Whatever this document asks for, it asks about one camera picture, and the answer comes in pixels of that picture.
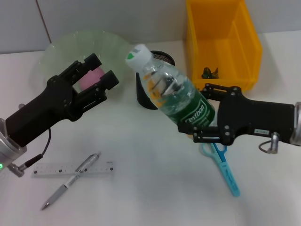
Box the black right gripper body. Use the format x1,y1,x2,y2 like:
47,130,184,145
217,87,296,145

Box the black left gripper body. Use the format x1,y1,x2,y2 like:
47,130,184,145
5,75,83,148

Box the pink peach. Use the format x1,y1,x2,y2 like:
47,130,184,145
79,67,105,91

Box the green plastic wrapper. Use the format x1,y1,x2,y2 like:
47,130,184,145
200,66,220,80

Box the clear green-label water bottle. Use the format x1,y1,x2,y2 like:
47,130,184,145
125,44,216,129

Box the blue teal scissors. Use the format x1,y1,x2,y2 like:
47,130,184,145
201,142,241,197

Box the green wavy fruit plate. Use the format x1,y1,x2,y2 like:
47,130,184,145
30,30,131,95

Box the black mesh pen holder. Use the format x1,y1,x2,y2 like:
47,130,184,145
135,50,176,111

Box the clear plastic ruler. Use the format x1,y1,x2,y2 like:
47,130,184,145
32,161,116,179

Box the grey white ballpoint pen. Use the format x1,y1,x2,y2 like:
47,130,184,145
40,152,102,211

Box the yellow plastic bin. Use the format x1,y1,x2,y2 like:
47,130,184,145
186,0,263,93

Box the right gripper cable with plug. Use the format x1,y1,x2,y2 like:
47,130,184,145
258,132,281,155

